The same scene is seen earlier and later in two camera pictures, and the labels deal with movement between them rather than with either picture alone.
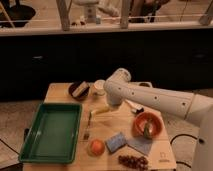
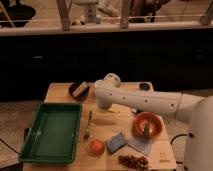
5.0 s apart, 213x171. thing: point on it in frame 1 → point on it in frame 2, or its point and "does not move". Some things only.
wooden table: x=129 y=136 does not move
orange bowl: x=154 y=123 does not move
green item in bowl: x=146 y=131 does not move
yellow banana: x=100 y=110 → x=113 y=110
